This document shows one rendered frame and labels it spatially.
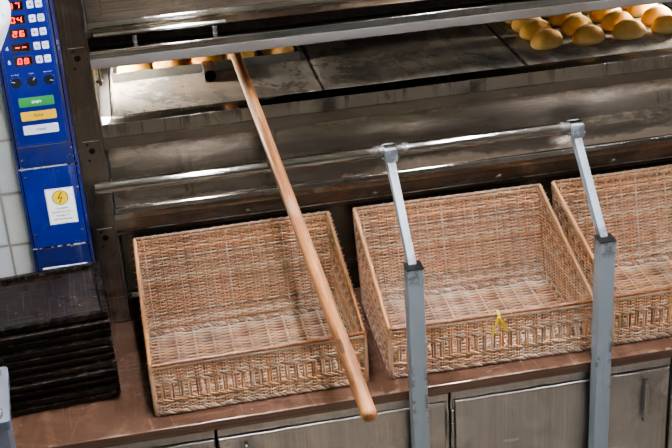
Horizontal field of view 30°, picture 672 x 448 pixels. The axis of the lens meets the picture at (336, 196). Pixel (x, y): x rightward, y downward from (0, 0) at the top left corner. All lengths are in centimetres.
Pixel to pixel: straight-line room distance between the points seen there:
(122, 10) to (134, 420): 103
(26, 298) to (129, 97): 64
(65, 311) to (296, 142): 78
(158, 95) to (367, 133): 59
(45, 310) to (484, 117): 131
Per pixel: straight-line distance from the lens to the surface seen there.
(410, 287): 300
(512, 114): 358
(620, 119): 368
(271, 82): 355
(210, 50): 316
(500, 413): 334
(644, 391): 346
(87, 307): 323
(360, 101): 343
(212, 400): 320
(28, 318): 323
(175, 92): 354
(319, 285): 261
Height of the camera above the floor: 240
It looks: 25 degrees down
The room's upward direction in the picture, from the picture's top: 4 degrees counter-clockwise
